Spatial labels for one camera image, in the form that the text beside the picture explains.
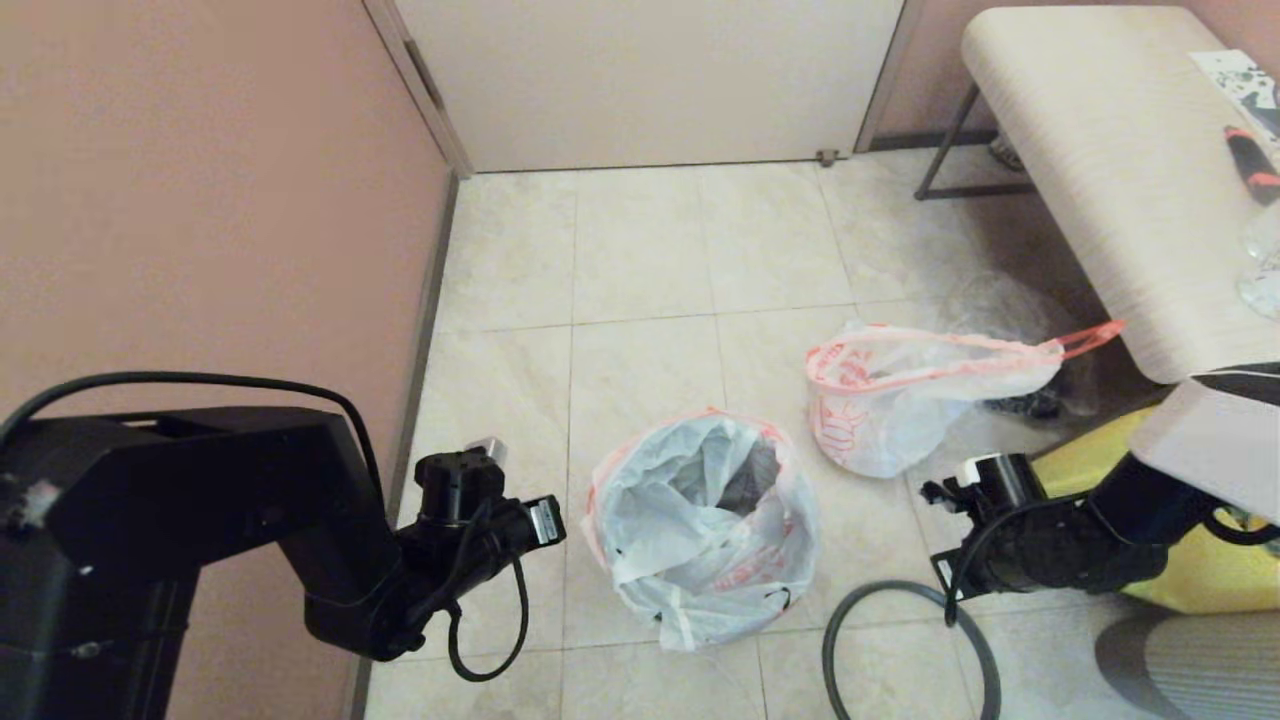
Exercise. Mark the black white printed paper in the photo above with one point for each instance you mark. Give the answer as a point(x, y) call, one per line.
point(1240, 78)

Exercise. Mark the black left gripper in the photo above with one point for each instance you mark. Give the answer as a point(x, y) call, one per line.
point(460, 540)

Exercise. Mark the black metal table leg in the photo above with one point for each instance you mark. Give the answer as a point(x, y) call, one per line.
point(970, 188)

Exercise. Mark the small grey white object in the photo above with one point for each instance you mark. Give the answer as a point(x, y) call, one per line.
point(1003, 152)

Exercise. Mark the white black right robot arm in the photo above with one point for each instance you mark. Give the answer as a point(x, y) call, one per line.
point(1220, 440)

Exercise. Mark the clear crumpled plastic wrap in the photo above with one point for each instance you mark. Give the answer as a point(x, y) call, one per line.
point(1264, 268)

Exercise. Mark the yellow plastic shopping bag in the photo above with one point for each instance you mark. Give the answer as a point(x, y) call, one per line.
point(1090, 450)

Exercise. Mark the grey ribbed round object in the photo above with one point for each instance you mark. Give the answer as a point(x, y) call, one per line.
point(1200, 670)

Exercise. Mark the beige wooden table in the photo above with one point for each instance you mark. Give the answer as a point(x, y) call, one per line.
point(1100, 150)

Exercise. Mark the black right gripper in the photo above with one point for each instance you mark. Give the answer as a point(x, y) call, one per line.
point(1030, 550)

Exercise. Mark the clear plastic bag dark contents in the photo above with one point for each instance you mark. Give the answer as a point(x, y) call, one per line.
point(1000, 300)

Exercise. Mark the white door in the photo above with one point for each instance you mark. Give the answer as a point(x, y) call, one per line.
point(650, 80)

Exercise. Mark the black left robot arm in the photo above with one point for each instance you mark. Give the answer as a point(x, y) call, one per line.
point(150, 500)

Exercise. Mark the white trash bag red print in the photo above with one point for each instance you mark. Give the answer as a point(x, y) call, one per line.
point(700, 560)

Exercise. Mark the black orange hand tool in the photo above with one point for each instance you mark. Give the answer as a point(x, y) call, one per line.
point(1255, 168)

